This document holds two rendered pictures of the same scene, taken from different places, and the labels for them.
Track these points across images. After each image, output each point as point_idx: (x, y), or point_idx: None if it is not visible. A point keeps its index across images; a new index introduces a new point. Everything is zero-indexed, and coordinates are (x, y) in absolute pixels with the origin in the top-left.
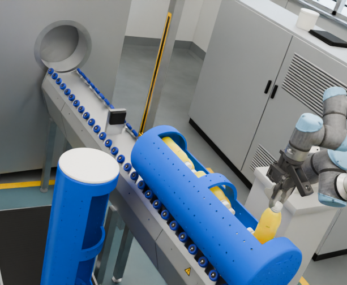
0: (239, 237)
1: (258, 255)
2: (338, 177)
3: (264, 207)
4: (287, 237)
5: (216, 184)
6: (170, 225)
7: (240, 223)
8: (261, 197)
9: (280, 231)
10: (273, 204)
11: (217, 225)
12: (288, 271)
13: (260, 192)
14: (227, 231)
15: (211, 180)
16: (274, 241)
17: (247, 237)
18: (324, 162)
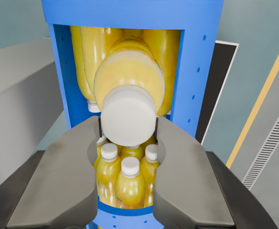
0: (197, 83)
1: (208, 6)
2: None
3: (7, 147)
4: None
5: (138, 212)
6: None
7: (175, 117)
8: (4, 164)
9: (2, 101)
10: (176, 125)
11: (194, 131)
12: None
13: (2, 172)
14: (196, 110)
15: (144, 221)
16: (146, 17)
17: (190, 73)
18: None
